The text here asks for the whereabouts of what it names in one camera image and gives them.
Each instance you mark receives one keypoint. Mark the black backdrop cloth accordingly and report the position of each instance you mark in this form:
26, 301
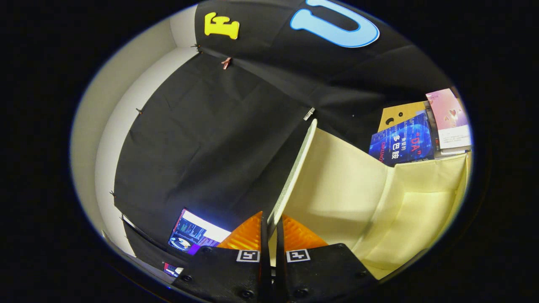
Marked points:
210, 139

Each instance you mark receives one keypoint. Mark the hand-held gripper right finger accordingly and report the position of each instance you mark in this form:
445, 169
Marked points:
281, 277

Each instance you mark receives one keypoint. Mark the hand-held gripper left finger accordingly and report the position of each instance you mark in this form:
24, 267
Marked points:
265, 277

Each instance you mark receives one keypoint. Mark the dark cover book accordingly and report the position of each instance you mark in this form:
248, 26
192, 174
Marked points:
435, 143

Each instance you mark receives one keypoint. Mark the copper clip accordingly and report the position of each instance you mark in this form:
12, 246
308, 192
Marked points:
226, 63

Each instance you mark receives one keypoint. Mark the cream fabric storage box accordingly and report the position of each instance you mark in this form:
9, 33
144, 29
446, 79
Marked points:
345, 181

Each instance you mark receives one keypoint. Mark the pink cover book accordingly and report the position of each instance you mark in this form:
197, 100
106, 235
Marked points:
448, 113

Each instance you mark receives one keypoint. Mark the computer monitor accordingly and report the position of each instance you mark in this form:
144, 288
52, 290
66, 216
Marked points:
189, 235

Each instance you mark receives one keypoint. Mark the silver clip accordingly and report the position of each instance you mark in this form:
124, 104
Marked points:
309, 113

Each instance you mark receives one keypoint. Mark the blue cover book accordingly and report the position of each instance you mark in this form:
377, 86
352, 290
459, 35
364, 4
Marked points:
404, 141

